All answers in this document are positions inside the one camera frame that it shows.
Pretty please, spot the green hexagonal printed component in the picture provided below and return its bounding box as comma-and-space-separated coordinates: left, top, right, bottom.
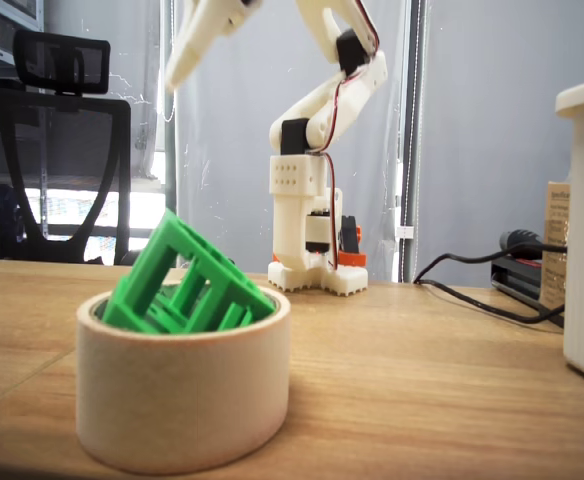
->
100, 207, 277, 335

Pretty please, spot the black mesh office chair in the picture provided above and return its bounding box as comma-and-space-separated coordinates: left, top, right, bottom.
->
0, 27, 133, 266

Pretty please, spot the metal storage rack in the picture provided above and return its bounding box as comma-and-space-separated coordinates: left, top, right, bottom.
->
0, 0, 48, 241

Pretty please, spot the beige masking tape roll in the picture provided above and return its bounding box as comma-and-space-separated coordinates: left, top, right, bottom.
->
75, 287, 292, 476

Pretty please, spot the brown cardboard box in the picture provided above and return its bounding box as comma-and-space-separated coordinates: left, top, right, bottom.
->
541, 180, 573, 309

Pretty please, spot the black device red label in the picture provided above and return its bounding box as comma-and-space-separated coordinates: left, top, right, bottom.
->
490, 228, 568, 307

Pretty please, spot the black power cable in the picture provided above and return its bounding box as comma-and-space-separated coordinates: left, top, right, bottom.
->
411, 249, 568, 326

